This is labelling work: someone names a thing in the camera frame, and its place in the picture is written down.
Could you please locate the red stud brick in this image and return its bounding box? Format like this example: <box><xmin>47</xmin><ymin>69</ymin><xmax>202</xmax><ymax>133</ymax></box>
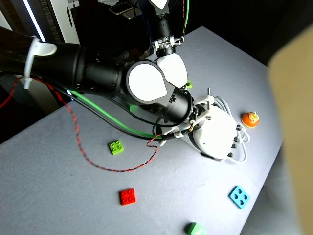
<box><xmin>119</xmin><ymin>188</ymin><xmax>136</xmax><ymax>206</ymax></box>

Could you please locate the white cabinet panel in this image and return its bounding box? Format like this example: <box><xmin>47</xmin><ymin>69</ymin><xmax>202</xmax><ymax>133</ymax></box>
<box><xmin>50</xmin><ymin>0</ymin><xmax>81</xmax><ymax>45</ymax></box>

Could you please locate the smartphone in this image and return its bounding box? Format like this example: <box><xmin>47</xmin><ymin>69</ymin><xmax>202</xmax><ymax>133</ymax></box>
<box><xmin>109</xmin><ymin>2</ymin><xmax>134</xmax><ymax>16</ymax></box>

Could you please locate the white power strip cable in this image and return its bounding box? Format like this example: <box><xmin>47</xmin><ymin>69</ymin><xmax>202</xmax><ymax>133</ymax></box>
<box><xmin>214</xmin><ymin>96</ymin><xmax>251</xmax><ymax>164</ymax></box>

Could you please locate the grey flat device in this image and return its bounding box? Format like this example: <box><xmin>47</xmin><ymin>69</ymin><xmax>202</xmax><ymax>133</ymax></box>
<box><xmin>122</xmin><ymin>7</ymin><xmax>143</xmax><ymax>20</ymax></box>

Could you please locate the grey table cloth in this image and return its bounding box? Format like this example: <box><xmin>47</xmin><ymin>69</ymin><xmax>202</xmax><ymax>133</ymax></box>
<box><xmin>0</xmin><ymin>25</ymin><xmax>284</xmax><ymax>235</ymax></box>

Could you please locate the white frame post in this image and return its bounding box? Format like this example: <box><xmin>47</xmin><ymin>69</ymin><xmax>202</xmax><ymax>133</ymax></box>
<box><xmin>0</xmin><ymin>11</ymin><xmax>61</xmax><ymax>115</ymax></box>

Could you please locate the beige cardboard panel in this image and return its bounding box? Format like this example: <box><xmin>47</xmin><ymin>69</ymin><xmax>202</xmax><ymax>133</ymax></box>
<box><xmin>268</xmin><ymin>24</ymin><xmax>313</xmax><ymax>235</ymax></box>

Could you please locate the white LED light strip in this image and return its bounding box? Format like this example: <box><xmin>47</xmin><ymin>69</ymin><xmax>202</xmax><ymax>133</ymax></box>
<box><xmin>22</xmin><ymin>0</ymin><xmax>74</xmax><ymax>101</ymax></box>

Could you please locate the orange toy fruit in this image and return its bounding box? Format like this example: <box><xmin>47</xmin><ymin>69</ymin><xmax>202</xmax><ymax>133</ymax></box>
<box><xmin>241</xmin><ymin>111</ymin><xmax>260</xmax><ymax>129</ymax></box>

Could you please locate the green cube with letter Y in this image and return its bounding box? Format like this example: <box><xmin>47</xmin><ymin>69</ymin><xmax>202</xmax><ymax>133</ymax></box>
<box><xmin>184</xmin><ymin>222</ymin><xmax>207</xmax><ymax>235</ymax></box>

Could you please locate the blue four-hole block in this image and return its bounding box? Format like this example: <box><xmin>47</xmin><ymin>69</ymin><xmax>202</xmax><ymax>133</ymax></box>
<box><xmin>228</xmin><ymin>185</ymin><xmax>251</xmax><ymax>209</ymax></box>

